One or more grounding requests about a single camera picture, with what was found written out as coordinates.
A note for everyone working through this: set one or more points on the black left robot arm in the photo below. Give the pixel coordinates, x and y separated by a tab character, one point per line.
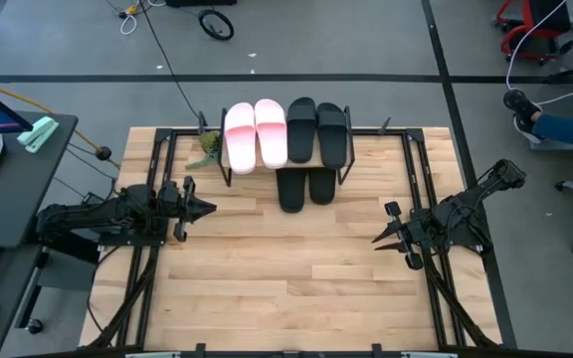
92	214

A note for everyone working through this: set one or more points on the person's black shoe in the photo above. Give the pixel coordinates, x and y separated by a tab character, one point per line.
520	107

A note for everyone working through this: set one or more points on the mint green stapler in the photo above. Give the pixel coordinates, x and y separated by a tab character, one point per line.
38	134

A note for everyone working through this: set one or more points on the pink slide sandal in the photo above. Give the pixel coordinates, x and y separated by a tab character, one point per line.
270	139
240	144

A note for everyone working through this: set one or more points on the black table clamp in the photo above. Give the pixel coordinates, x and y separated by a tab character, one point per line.
383	126
202	123

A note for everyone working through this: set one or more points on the black slide sandal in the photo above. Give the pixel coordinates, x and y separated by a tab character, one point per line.
301	129
322	186
291	191
332	139

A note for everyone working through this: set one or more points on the black metal table frame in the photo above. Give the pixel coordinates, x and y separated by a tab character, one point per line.
426	169

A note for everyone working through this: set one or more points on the black caster wheel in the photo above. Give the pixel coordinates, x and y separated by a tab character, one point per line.
34	326

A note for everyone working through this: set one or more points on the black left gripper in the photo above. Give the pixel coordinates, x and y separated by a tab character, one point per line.
177	209

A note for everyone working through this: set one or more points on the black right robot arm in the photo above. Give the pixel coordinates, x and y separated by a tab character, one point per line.
470	209

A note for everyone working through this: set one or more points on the wooden shelf black metal frame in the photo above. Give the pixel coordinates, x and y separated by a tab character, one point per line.
289	164

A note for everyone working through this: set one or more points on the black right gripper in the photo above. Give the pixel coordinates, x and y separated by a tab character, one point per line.
418	230

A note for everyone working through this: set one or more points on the red and black chair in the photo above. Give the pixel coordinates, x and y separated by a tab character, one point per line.
525	35

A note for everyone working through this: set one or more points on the small green plant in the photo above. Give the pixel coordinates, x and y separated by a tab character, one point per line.
209	144

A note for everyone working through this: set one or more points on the dark grey desk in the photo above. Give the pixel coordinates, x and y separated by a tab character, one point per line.
18	199

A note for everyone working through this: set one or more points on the black round knob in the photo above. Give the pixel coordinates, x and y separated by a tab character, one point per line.
103	152

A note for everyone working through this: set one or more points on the person's leg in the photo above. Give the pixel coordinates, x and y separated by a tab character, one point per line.
570	133

